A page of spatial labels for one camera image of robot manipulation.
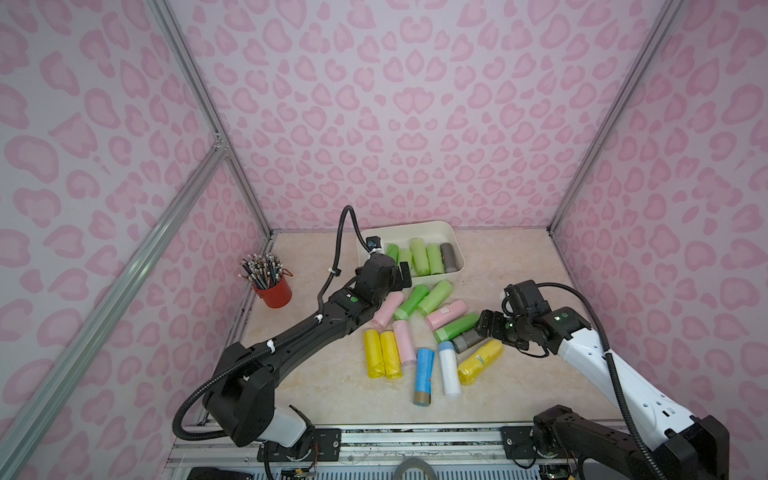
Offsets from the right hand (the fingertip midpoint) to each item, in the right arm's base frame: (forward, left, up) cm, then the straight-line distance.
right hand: (485, 328), depth 80 cm
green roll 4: (+5, +5, -10) cm, 12 cm away
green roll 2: (+31, +11, -9) cm, 34 cm away
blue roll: (-10, +16, -10) cm, 21 cm away
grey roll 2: (+1, +3, -9) cm, 10 cm away
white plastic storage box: (+9, +31, +23) cm, 40 cm away
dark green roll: (+34, +26, -9) cm, 44 cm away
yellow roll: (-4, +30, -9) cm, 32 cm away
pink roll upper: (+10, +27, -10) cm, 30 cm away
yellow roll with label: (-5, +1, -9) cm, 10 cm away
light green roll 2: (+15, +12, -10) cm, 22 cm away
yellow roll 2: (-5, +25, -8) cm, 27 cm away
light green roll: (+32, +16, -8) cm, 36 cm away
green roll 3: (+14, +19, -10) cm, 25 cm away
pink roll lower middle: (-1, +21, -8) cm, 23 cm away
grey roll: (+32, +6, -9) cm, 34 cm away
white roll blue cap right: (-8, +9, -9) cm, 15 cm away
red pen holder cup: (+17, +64, -12) cm, 68 cm away
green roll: (+32, +21, -8) cm, 39 cm away
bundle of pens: (+15, +62, +6) cm, 64 cm away
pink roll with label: (+9, +8, -9) cm, 15 cm away
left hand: (+13, +22, +9) cm, 27 cm away
